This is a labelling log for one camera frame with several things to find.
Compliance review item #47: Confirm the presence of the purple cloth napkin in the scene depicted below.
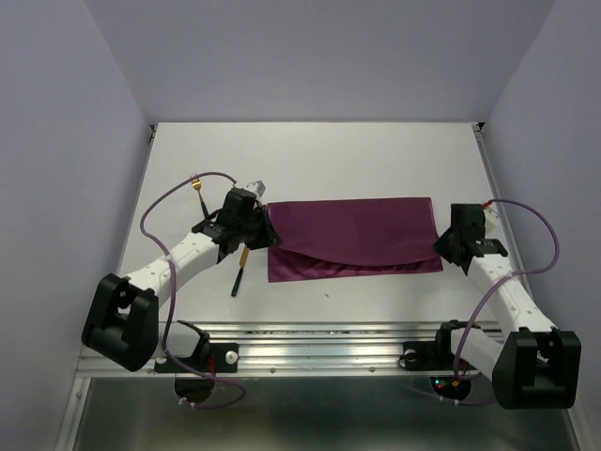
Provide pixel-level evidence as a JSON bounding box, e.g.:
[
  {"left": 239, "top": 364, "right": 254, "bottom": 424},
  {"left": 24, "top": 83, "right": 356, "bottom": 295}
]
[{"left": 268, "top": 197, "right": 443, "bottom": 283}]

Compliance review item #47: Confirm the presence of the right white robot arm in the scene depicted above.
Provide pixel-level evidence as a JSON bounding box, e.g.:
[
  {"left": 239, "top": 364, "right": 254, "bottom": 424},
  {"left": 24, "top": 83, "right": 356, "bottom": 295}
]
[{"left": 432, "top": 203, "right": 581, "bottom": 410}]

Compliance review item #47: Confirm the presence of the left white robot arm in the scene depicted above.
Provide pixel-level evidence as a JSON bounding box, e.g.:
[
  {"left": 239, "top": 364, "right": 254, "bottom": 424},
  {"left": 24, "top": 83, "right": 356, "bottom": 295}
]
[{"left": 82, "top": 181, "right": 281, "bottom": 371}]

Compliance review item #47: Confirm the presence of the gold knife dark handle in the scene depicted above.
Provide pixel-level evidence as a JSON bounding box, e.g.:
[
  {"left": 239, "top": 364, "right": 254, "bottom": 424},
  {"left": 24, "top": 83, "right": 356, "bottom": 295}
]
[{"left": 230, "top": 247, "right": 250, "bottom": 297}]

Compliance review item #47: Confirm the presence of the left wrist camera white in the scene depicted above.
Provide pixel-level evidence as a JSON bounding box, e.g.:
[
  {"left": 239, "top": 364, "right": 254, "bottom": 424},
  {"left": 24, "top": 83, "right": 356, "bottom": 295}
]
[{"left": 243, "top": 180, "right": 267, "bottom": 198}]

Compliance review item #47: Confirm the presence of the gold fork dark handle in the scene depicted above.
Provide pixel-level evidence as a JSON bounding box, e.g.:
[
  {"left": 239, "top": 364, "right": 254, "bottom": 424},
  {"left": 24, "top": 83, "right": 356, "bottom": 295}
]
[{"left": 191, "top": 174, "right": 209, "bottom": 219}]

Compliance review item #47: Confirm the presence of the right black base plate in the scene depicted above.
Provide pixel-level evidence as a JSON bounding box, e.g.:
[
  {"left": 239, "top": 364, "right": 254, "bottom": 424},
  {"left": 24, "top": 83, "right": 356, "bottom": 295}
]
[{"left": 397, "top": 340, "right": 494, "bottom": 372}]

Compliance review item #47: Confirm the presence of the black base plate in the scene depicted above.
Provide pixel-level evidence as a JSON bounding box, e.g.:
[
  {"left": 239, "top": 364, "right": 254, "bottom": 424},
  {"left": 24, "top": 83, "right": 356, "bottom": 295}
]
[
  {"left": 153, "top": 342, "right": 239, "bottom": 374},
  {"left": 397, "top": 340, "right": 494, "bottom": 372}
]

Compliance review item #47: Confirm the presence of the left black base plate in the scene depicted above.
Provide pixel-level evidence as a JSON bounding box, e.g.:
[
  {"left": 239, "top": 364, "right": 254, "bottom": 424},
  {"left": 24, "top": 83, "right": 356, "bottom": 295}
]
[{"left": 153, "top": 342, "right": 239, "bottom": 374}]

